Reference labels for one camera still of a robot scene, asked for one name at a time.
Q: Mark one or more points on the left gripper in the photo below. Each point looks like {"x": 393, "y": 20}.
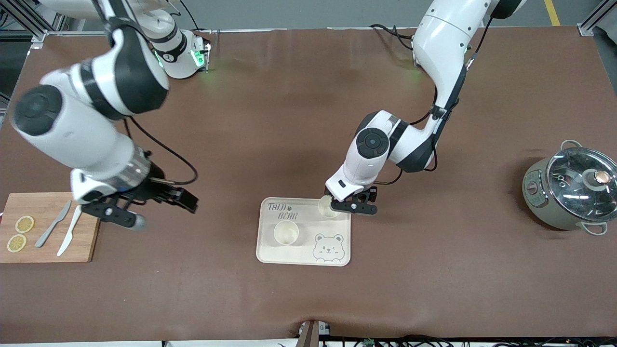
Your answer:
{"x": 369, "y": 195}

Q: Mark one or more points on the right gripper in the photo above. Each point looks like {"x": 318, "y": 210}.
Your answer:
{"x": 155, "y": 185}

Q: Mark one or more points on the white plastic cup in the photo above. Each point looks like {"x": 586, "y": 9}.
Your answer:
{"x": 286, "y": 233}
{"x": 328, "y": 208}

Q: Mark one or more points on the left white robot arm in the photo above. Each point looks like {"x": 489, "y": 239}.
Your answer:
{"x": 443, "y": 38}

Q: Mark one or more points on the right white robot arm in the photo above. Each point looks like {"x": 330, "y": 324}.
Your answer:
{"x": 72, "y": 130}

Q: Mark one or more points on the cream tray with bear print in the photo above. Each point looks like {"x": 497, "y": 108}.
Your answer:
{"x": 299, "y": 250}

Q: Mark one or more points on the white plastic knife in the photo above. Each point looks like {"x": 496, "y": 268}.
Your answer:
{"x": 68, "y": 236}

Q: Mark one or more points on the grey plastic knife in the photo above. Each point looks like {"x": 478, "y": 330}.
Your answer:
{"x": 50, "y": 229}

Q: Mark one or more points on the wooden cutting board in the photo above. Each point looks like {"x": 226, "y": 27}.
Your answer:
{"x": 48, "y": 246}

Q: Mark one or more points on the yellow lemon slice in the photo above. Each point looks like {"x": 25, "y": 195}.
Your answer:
{"x": 16, "y": 243}
{"x": 24, "y": 224}

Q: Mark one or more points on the glass pot lid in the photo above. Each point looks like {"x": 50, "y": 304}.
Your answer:
{"x": 573, "y": 188}

